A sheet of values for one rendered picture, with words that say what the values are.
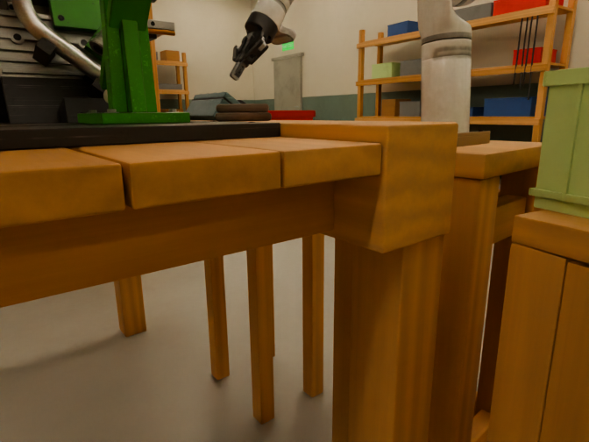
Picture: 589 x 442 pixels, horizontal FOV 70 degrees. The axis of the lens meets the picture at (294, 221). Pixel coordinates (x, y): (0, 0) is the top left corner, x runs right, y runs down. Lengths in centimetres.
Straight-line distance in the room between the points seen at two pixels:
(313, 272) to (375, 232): 80
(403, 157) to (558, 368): 31
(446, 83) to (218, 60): 1031
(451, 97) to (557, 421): 55
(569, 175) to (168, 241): 47
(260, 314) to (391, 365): 66
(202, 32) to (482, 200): 1046
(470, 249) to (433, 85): 33
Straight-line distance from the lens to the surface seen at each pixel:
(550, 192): 62
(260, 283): 119
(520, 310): 61
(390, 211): 50
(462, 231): 75
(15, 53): 94
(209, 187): 35
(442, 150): 57
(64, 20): 96
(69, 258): 42
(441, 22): 89
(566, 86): 62
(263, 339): 127
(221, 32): 1121
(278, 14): 112
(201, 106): 97
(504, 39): 665
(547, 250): 57
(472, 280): 77
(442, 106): 88
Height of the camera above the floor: 91
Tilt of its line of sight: 14 degrees down
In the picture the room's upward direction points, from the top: 1 degrees counter-clockwise
